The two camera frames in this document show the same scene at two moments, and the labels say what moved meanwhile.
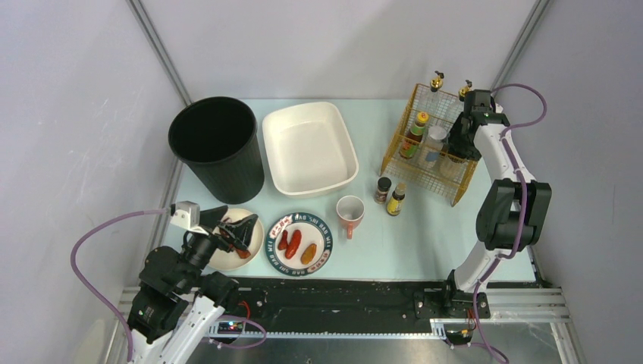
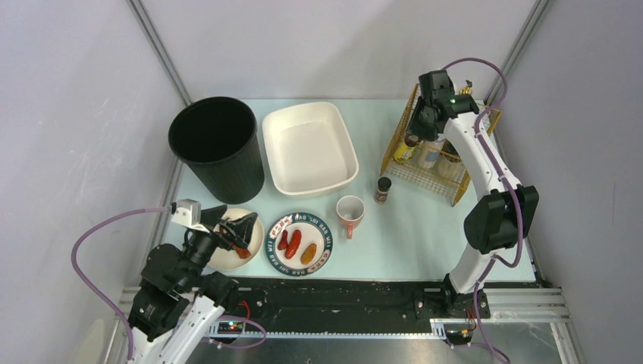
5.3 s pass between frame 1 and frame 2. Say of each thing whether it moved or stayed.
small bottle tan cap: moved
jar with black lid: stayed
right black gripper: moved
